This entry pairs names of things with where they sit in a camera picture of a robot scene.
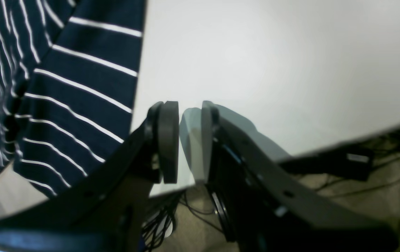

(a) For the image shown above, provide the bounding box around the navy white striped T-shirt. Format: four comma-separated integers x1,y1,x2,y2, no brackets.
0,0,146,197

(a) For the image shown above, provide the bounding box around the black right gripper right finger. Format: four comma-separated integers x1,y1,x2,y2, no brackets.
202,101,399,252

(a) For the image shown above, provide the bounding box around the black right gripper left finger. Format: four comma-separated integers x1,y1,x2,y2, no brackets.
0,101,179,252

